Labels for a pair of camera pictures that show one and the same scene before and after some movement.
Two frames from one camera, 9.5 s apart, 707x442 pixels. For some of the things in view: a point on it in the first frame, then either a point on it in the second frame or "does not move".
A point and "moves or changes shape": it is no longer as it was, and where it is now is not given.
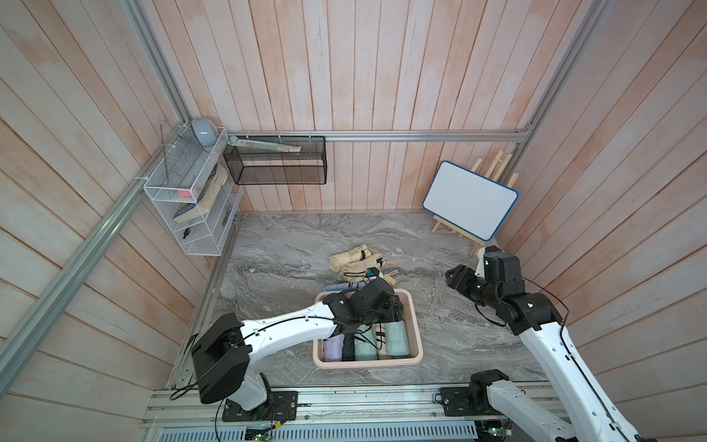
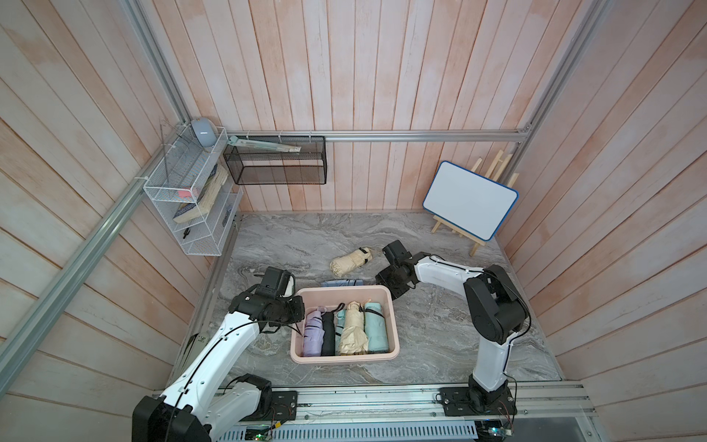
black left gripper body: [388, 312] → [299, 311]
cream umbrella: [338, 261] does not move
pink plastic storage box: [412, 302] moves or changes shape
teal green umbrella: [365, 350] moves or changes shape
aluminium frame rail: [522, 134] does not move
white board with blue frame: [469, 201] does not move
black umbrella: [348, 352] → [329, 341]
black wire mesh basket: [255, 166] does not move
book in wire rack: [206, 198] does not move
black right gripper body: [475, 287] → [390, 280]
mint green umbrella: [397, 340] → [376, 330]
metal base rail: [410, 415] does not move
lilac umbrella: [333, 348] moves or changes shape
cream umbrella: [356, 271] moves or changes shape
